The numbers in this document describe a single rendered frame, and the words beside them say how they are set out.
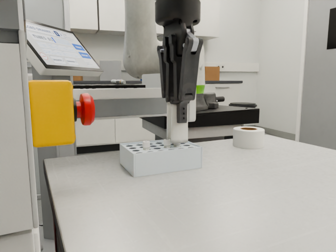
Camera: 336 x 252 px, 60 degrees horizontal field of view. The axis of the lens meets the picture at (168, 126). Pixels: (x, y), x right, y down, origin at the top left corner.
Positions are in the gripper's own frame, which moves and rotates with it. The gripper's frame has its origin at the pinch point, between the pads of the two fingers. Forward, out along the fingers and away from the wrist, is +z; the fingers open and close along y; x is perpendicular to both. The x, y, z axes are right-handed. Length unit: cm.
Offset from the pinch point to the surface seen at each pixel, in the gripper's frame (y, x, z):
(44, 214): 119, 24, 65
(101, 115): 12.0, 10.8, -0.3
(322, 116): 226, -323, 41
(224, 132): 36, -35, 10
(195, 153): -3.2, -1.9, 5.1
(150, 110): 12.4, 0.3, -0.9
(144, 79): 37.6, -7.2, -7.5
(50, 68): 94, 17, -12
